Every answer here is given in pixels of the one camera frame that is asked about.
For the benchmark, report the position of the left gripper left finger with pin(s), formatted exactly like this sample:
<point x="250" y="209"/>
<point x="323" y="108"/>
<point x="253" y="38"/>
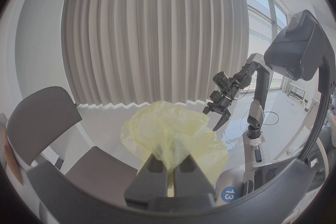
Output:
<point x="147" y="183"/>

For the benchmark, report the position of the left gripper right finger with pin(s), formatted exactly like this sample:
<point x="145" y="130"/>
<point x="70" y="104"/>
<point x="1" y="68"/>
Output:
<point x="191" y="183"/>

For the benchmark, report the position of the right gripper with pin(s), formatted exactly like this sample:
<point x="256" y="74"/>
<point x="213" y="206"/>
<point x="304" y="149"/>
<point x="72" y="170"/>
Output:
<point x="221" y="106"/>

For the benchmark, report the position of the yellow plastic bag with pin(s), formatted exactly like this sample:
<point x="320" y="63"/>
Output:
<point x="170" y="125"/>

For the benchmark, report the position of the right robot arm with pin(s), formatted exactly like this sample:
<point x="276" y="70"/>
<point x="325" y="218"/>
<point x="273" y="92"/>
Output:
<point x="261" y="81"/>

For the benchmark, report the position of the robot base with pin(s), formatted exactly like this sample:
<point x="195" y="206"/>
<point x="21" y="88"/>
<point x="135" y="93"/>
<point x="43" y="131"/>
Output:
<point x="249" y="165"/>

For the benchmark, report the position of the white curtain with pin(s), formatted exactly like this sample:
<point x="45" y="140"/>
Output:
<point x="157" y="34"/>

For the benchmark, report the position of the window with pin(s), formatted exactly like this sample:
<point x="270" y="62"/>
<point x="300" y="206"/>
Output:
<point x="258" y="23"/>

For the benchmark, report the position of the grey padded white chair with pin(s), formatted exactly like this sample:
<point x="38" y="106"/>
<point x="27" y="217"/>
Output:
<point x="44" y="112"/>

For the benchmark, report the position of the orange pillow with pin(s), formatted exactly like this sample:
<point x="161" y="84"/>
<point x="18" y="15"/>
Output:
<point x="11" y="157"/>

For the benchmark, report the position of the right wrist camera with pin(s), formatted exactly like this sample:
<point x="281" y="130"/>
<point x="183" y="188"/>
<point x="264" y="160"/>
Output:
<point x="216" y="96"/>

